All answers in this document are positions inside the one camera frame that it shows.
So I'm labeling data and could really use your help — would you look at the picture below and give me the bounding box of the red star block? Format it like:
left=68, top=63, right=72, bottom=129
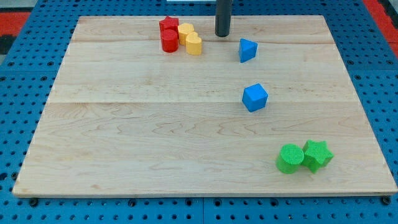
left=159, top=16, right=179, bottom=33

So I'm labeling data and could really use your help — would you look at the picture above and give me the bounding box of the red cylinder block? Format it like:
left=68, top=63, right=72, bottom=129
left=160, top=29, right=179, bottom=53

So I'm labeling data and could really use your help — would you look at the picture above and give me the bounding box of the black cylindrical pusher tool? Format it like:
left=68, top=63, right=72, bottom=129
left=215, top=0, right=233, bottom=37

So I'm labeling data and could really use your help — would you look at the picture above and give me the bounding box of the wooden board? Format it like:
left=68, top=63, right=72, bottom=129
left=12, top=16, right=397, bottom=198

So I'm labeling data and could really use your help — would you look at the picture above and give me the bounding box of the green star block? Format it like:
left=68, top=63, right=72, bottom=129
left=302, top=139, right=334, bottom=174

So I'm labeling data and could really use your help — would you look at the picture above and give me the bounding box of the blue triangle block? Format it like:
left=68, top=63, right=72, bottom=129
left=238, top=39, right=258, bottom=63

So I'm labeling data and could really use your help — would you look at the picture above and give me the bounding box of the green cylinder block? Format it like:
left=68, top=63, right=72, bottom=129
left=276, top=144, right=304, bottom=174

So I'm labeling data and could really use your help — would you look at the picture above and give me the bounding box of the yellow hexagon block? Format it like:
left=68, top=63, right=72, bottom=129
left=178, top=23, right=195, bottom=45

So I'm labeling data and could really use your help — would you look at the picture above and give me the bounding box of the blue cube block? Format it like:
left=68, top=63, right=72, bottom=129
left=242, top=83, right=268, bottom=112

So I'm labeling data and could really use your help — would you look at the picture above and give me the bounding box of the yellow heart block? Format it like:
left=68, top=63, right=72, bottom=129
left=185, top=32, right=202, bottom=55

